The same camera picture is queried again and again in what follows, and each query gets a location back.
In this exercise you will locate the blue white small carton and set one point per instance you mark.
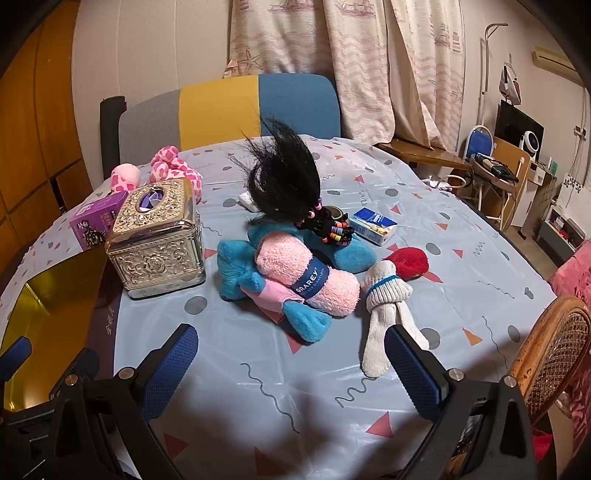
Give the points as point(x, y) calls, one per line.
point(374, 226)

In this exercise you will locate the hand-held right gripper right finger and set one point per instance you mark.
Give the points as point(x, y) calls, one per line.
point(415, 378)

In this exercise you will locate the dark gift box gold interior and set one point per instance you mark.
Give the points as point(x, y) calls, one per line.
point(46, 314)

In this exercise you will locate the white steamer pole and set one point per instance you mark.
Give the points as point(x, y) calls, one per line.
point(485, 69)

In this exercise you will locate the pink patterned curtain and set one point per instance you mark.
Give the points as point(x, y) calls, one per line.
point(429, 69)
point(314, 46)

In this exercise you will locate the white knit socks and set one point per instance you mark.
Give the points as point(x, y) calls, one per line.
point(383, 323)

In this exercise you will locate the blue plush toy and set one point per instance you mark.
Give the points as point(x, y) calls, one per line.
point(235, 272)

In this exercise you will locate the black doll hair with beads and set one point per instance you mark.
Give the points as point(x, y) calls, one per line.
point(286, 175)

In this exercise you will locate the pink towel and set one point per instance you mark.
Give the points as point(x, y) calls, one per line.
point(286, 258)

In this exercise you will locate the grey yellow blue chair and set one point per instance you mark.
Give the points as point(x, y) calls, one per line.
point(217, 110)

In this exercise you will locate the wooden side desk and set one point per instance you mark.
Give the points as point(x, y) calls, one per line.
point(415, 154)

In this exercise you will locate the white round fan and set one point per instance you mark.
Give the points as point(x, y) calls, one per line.
point(532, 143)

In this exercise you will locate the wooden wardrobe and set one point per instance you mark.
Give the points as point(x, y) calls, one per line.
point(41, 138)

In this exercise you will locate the white low shelf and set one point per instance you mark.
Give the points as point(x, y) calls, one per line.
point(561, 233)

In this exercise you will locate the patterned light blue tablecloth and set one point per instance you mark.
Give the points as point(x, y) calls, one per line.
point(258, 369)

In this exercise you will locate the ornate silver tissue box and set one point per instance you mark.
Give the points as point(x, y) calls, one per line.
point(157, 249)

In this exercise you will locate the purple cardboard box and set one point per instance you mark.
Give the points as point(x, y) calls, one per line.
point(90, 226)

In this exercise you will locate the black monitor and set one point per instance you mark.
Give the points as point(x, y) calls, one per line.
point(515, 122)

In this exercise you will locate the white rectangular card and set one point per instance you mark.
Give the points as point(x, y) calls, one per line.
point(244, 199)

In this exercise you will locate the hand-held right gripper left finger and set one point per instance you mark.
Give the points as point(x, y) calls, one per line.
point(171, 369)

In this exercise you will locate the red plush sock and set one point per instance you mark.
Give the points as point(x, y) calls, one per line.
point(408, 261)

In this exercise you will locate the pink spotted plush toy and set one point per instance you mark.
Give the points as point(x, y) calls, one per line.
point(173, 170)

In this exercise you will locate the garment steamer head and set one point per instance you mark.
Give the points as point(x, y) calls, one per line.
point(510, 85)

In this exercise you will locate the pink blanket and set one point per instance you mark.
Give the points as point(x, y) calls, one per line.
point(572, 277)

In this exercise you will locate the blue folding chair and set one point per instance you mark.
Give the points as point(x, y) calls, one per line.
point(480, 143)

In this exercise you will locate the wall air conditioner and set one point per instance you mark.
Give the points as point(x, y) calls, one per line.
point(554, 60)

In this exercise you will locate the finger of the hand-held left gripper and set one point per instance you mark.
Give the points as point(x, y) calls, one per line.
point(14, 353)

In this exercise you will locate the rattan chair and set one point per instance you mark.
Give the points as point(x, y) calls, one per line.
point(554, 341)

